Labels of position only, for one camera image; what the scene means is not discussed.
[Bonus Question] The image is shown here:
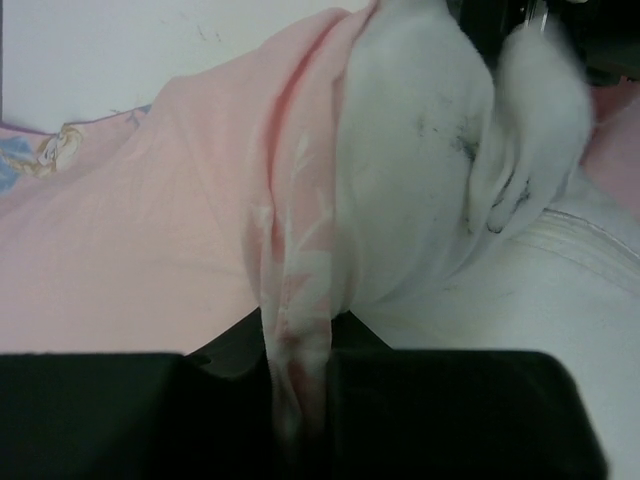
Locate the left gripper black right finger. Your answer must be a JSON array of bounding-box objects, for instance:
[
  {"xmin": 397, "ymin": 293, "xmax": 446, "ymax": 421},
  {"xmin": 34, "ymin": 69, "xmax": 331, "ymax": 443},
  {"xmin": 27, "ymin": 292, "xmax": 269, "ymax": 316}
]
[{"xmin": 327, "ymin": 312, "xmax": 394, "ymax": 380}]

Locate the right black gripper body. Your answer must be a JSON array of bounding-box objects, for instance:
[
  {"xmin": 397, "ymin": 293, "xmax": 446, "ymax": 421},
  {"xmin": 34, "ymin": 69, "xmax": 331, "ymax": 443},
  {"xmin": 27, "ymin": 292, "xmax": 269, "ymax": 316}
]
[{"xmin": 447, "ymin": 0, "xmax": 639, "ymax": 85}]

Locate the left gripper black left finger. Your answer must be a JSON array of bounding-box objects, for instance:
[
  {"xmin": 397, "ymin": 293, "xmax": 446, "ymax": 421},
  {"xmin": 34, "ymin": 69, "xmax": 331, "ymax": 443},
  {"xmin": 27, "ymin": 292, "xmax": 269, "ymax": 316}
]
[{"xmin": 186, "ymin": 309, "xmax": 268, "ymax": 380}]

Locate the pink purple pillowcase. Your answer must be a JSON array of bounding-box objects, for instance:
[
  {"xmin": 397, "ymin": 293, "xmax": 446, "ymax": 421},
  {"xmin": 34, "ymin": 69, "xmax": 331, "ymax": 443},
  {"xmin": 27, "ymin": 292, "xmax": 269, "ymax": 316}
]
[{"xmin": 0, "ymin": 0, "xmax": 640, "ymax": 446}]

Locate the white pillow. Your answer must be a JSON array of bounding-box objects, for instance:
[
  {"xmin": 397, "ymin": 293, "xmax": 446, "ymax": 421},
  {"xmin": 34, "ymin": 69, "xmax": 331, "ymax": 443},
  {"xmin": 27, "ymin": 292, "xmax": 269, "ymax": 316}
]
[{"xmin": 336, "ymin": 1, "xmax": 639, "ymax": 479}]

